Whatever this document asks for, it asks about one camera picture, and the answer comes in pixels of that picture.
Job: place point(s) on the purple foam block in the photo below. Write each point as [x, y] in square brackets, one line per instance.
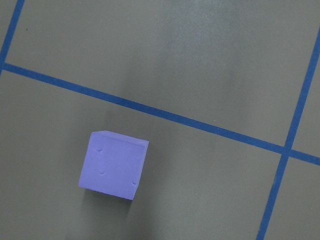
[113, 164]

